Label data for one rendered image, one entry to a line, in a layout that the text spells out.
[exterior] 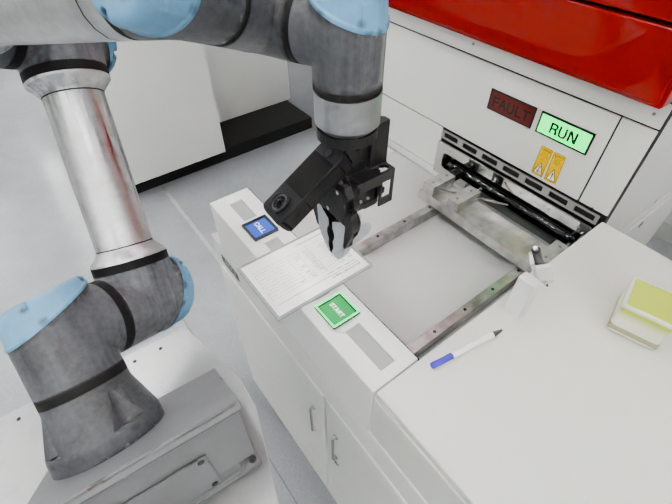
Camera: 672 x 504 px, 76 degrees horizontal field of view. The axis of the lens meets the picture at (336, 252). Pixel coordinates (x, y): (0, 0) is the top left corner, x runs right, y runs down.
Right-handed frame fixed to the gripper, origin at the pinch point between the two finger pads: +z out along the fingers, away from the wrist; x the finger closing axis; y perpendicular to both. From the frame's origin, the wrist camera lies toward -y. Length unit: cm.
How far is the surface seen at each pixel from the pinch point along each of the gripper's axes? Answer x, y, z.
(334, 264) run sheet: 8.7, 6.6, 14.4
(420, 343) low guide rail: -9.2, 13.6, 25.8
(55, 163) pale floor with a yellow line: 255, -29, 110
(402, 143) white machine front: 43, 58, 25
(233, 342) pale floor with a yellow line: 70, -1, 111
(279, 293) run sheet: 9.1, -5.3, 14.4
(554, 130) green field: 1, 58, 1
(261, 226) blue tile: 26.1, 1.0, 14.3
